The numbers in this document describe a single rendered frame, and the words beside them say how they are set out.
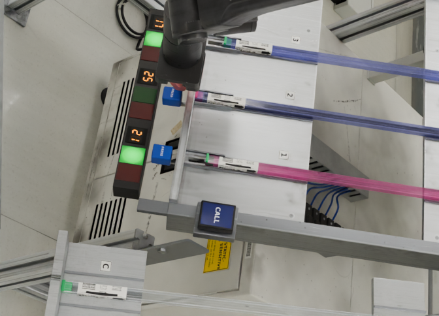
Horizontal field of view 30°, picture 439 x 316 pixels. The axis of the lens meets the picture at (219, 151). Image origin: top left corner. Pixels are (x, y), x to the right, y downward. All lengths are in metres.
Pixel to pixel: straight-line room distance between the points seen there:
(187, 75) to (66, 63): 0.97
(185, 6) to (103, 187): 0.93
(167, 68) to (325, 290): 0.66
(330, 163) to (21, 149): 0.73
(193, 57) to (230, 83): 0.15
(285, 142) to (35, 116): 0.89
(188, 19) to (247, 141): 0.29
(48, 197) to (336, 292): 0.72
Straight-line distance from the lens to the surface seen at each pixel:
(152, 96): 1.31
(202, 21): 1.04
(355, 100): 1.94
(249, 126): 1.28
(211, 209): 1.16
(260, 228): 1.20
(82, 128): 2.11
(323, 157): 1.67
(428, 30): 1.46
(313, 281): 1.64
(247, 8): 1.00
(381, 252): 1.25
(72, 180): 2.05
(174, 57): 1.19
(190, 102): 1.27
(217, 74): 1.33
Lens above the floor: 1.53
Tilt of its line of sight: 38 degrees down
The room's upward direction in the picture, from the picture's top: 73 degrees clockwise
